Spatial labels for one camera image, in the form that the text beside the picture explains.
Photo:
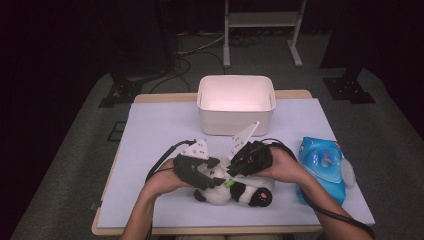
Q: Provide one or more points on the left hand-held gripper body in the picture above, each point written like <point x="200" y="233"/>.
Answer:
<point x="195" y="150"/>

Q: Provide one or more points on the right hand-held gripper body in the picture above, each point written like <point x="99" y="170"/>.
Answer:
<point x="253" y="158"/>

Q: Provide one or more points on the wooden table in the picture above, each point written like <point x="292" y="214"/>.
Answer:
<point x="166" y="97"/>

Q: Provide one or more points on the person's right hand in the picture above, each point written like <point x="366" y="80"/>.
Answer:
<point x="286" y="168"/>

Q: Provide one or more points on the pale lavender table mat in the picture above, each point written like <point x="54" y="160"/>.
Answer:
<point x="160" y="126"/>

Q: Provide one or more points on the black stand base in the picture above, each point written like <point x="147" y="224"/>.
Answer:
<point x="121" y="91"/>
<point x="350" y="90"/>

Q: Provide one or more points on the blue wet wipes packet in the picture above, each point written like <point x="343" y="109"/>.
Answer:
<point x="320" y="166"/>

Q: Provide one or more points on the person's left hand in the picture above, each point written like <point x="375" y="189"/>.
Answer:
<point x="163" y="180"/>

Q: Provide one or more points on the white metal stand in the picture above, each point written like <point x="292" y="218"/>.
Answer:
<point x="260" y="19"/>

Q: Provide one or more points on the white plastic storage bin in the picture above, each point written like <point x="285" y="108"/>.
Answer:
<point x="233" y="123"/>

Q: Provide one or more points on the black floor socket frame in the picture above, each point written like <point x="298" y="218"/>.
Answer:
<point x="116" y="131"/>

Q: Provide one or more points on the panda plush toy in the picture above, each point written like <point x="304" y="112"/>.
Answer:
<point x="220" y="196"/>

